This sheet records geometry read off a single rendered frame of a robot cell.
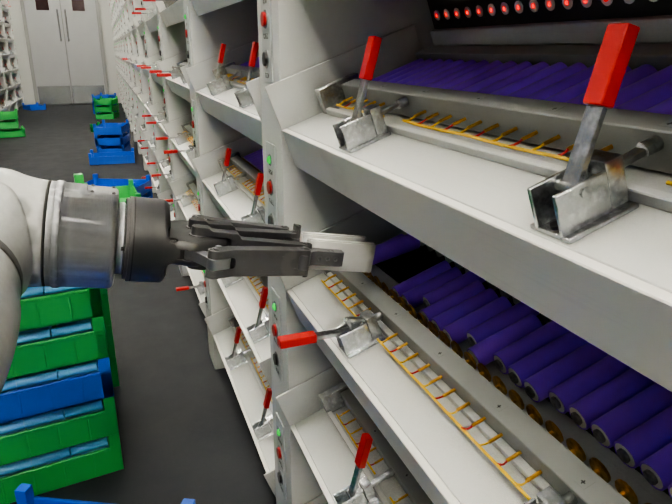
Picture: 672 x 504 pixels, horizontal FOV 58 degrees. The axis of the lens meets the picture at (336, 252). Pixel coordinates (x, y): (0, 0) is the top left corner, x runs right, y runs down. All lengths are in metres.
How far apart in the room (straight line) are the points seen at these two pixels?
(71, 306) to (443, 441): 0.79
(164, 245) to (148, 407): 0.96
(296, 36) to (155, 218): 0.27
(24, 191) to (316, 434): 0.46
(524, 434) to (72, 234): 0.36
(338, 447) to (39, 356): 0.58
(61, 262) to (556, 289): 0.38
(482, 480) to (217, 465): 0.87
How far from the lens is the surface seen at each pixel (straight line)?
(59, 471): 1.27
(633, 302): 0.26
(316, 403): 0.83
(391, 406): 0.51
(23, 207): 0.52
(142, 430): 1.39
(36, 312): 1.12
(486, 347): 0.51
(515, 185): 0.36
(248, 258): 0.52
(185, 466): 1.27
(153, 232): 0.53
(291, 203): 0.71
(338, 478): 0.74
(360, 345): 0.58
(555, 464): 0.40
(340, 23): 0.71
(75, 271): 0.53
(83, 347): 1.15
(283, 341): 0.56
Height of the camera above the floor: 0.76
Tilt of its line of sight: 19 degrees down
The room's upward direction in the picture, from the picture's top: straight up
